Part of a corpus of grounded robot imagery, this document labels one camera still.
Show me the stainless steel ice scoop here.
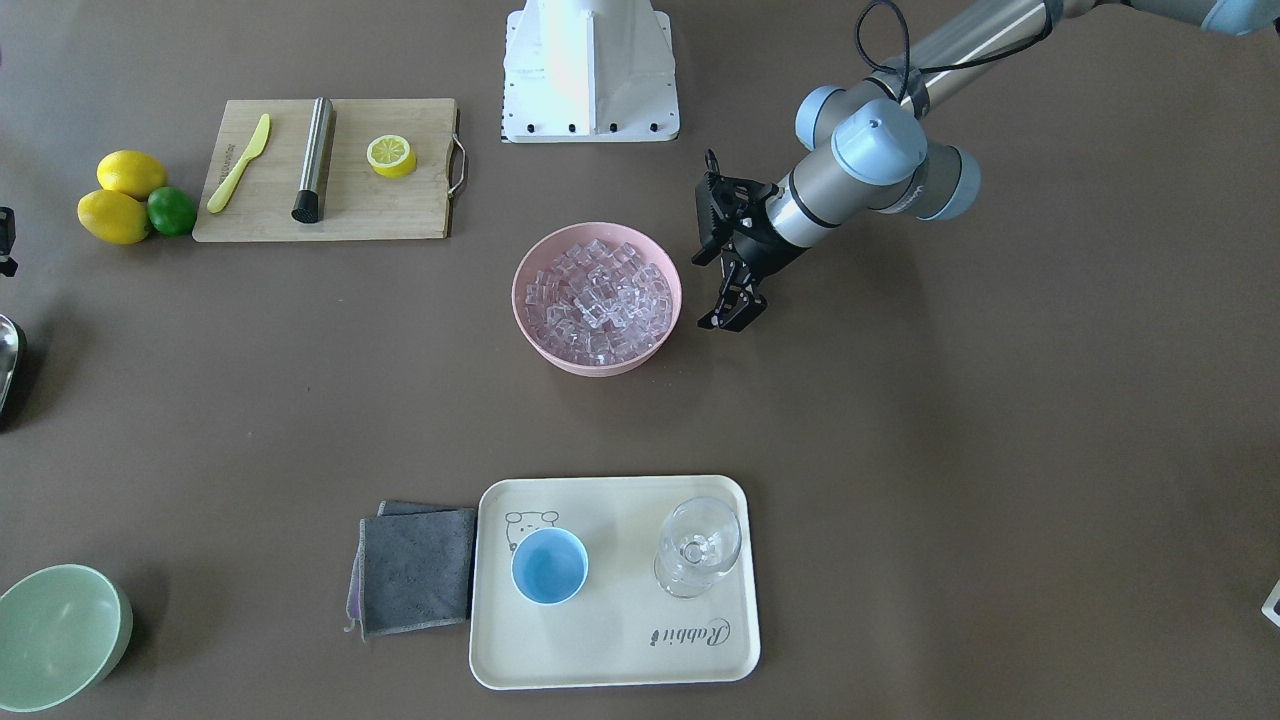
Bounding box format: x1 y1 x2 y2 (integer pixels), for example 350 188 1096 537
1 315 27 419

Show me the green lime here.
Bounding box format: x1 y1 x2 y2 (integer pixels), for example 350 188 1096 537
146 186 198 237

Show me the pile of clear ice cubes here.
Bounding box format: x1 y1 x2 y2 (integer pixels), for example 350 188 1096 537
515 237 676 368

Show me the black frame box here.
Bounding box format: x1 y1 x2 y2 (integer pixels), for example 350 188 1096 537
0 208 18 278

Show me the clear wine glass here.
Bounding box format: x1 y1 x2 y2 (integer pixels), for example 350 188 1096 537
653 496 742 600

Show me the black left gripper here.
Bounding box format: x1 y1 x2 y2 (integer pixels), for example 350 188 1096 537
692 170 805 332

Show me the half lemon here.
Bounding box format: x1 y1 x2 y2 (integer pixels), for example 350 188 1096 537
366 135 417 178

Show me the steel muddler black tip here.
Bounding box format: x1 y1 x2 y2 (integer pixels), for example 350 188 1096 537
291 97 337 224

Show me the bamboo cutting board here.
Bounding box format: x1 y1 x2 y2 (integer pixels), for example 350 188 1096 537
193 97 458 243

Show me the pink bowl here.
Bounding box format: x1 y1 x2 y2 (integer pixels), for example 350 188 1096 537
511 222 684 377

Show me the yellow plastic knife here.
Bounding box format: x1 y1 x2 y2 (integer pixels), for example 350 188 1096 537
206 113 271 214

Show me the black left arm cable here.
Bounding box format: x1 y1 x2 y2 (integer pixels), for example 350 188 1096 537
855 0 1053 109

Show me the yellow lemon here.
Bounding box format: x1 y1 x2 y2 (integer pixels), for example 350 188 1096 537
96 149 168 201
76 190 152 245

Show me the yellow lemon upper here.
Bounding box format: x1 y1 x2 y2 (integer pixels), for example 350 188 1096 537
96 149 168 201

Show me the yellow lemon lower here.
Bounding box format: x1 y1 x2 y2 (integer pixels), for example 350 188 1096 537
76 190 152 245

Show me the light blue cup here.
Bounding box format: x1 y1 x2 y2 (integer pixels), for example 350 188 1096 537
511 527 590 606

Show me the grey folded cloth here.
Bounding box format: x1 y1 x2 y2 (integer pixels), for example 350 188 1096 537
346 498 477 641

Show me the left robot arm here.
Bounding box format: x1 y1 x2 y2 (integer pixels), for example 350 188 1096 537
692 1 1093 332

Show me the cream rabbit serving tray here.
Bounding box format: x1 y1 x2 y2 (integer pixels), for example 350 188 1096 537
468 475 762 691

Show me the green bowl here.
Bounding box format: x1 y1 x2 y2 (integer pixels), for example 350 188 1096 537
1 564 134 714

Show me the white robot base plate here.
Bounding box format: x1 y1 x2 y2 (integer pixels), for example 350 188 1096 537
500 1 681 143

